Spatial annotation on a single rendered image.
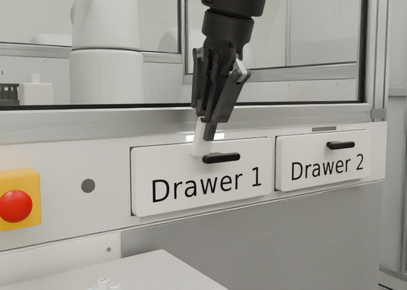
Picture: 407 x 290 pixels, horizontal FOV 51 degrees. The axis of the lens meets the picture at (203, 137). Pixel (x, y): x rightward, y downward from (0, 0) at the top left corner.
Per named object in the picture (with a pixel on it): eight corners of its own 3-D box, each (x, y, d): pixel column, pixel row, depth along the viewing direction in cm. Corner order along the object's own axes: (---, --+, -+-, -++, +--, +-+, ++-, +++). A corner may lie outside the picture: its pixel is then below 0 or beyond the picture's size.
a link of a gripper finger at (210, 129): (215, 109, 69) (226, 117, 67) (209, 138, 71) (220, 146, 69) (208, 109, 68) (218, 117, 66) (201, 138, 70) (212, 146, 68)
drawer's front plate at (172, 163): (271, 194, 84) (272, 137, 83) (136, 218, 68) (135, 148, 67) (265, 192, 85) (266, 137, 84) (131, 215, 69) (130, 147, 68)
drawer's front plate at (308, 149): (369, 176, 102) (371, 130, 101) (281, 192, 85) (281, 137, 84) (363, 175, 103) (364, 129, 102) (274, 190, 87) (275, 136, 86)
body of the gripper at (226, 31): (194, 3, 64) (183, 63, 68) (226, 16, 58) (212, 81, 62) (234, 9, 69) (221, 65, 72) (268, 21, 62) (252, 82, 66)
